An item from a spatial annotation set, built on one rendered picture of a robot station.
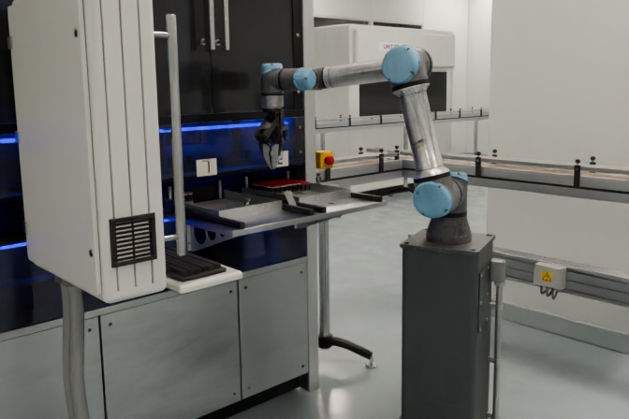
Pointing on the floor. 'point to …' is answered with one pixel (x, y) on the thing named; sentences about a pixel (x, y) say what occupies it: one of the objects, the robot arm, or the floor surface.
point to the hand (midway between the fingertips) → (271, 166)
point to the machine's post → (309, 168)
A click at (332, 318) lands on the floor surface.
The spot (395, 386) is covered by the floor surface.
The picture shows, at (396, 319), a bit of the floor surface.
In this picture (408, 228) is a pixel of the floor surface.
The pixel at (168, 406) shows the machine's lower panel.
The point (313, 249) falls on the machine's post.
